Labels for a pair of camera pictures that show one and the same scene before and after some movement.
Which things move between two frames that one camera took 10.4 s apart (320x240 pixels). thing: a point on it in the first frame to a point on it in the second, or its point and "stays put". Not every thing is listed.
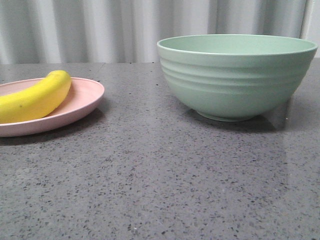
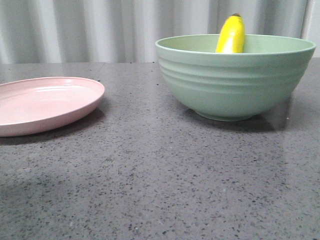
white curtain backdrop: (89, 31) stays put
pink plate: (84, 95) stays put
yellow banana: (36, 101) to (231, 38)
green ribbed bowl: (233, 77) stays put
